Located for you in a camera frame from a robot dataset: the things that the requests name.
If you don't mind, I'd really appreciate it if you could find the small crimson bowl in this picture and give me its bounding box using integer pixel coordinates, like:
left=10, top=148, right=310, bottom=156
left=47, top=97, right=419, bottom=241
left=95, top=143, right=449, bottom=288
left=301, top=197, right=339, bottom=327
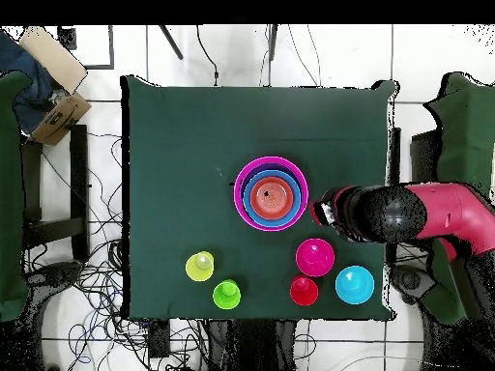
left=295, top=238, right=336, bottom=278

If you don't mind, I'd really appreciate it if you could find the small orange bowl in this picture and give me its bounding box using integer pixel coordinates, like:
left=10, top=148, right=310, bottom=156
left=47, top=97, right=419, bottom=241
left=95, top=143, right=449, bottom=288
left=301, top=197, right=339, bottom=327
left=248, top=176, right=295, bottom=221

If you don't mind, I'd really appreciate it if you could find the large pink bowl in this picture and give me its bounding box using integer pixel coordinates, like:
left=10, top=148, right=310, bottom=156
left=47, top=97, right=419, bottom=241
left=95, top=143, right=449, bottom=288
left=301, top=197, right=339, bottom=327
left=232, top=156, right=309, bottom=233

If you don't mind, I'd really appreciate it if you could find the medium blue bowl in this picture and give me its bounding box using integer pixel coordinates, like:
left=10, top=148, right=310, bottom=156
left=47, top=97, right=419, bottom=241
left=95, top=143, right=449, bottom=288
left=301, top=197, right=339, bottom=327
left=242, top=169, right=303, bottom=229

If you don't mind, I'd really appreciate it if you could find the yellow cup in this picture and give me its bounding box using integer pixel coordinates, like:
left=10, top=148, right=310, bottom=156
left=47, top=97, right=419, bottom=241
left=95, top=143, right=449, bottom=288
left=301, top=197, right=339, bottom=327
left=185, top=250, right=216, bottom=283

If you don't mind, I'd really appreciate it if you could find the small blue bowl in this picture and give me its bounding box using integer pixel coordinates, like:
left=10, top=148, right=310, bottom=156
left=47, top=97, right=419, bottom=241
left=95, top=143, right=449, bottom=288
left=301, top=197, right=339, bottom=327
left=335, top=265, right=376, bottom=306

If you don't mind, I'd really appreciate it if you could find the red cup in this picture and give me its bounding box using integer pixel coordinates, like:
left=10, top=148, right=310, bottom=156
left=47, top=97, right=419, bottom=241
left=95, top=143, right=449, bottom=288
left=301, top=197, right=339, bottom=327
left=289, top=274, right=320, bottom=307

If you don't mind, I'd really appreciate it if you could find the black box cabinet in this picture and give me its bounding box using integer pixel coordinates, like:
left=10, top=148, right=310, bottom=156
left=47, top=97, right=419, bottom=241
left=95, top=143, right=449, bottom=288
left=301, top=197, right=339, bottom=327
left=409, top=130, right=442, bottom=185

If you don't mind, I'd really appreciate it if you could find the green cup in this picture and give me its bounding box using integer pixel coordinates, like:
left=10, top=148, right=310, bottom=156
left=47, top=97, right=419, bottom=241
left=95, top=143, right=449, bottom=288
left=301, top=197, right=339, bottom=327
left=212, top=278, right=243, bottom=311

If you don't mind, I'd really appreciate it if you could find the dark green tablecloth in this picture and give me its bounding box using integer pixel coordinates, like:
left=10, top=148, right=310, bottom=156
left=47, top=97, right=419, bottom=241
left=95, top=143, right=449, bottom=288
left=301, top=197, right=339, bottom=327
left=121, top=74, right=399, bottom=322

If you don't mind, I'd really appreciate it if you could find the black floor box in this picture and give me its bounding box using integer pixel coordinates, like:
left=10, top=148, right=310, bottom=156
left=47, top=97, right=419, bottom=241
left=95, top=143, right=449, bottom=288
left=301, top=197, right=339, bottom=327
left=147, top=319, right=171, bottom=358

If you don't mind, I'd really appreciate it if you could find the brown cardboard box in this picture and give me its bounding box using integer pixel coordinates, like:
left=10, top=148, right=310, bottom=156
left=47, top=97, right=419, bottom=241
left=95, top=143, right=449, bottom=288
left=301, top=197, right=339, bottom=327
left=30, top=92, right=93, bottom=147

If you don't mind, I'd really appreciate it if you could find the beige cushion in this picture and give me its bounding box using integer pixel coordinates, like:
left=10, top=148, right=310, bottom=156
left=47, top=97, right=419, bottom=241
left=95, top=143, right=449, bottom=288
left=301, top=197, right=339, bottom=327
left=18, top=25, right=88, bottom=95

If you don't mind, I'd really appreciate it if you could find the dark blue cloth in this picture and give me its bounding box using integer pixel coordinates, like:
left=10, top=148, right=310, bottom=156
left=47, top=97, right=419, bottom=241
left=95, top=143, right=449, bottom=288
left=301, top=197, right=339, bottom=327
left=0, top=30, right=67, bottom=134

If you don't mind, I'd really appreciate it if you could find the black cable with connector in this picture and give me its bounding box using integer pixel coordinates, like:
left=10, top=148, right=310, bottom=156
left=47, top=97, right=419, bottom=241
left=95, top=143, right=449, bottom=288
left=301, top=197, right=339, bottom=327
left=195, top=24, right=219, bottom=86

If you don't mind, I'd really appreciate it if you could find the tangle of black cables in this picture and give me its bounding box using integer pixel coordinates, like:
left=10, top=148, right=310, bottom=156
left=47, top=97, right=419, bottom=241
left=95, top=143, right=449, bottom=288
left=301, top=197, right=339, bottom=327
left=22, top=130, right=210, bottom=371

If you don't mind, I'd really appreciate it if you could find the black stand frame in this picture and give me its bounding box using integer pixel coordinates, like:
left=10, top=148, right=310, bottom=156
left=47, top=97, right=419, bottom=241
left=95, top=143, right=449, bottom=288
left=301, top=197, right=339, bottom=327
left=20, top=124, right=90, bottom=262

